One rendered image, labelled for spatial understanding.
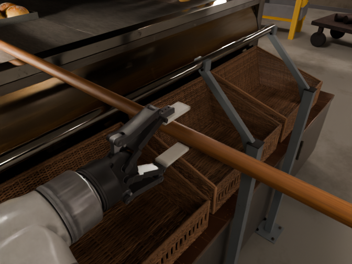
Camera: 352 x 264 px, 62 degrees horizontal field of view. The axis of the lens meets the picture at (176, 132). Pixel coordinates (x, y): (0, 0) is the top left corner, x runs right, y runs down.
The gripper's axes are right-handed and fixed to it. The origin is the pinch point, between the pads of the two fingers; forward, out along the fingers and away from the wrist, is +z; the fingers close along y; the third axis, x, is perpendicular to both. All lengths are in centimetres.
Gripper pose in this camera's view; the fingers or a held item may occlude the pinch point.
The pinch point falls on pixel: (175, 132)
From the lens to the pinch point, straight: 55.5
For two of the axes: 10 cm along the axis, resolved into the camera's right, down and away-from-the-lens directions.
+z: 6.4, -4.4, 6.2
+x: 7.7, 3.7, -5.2
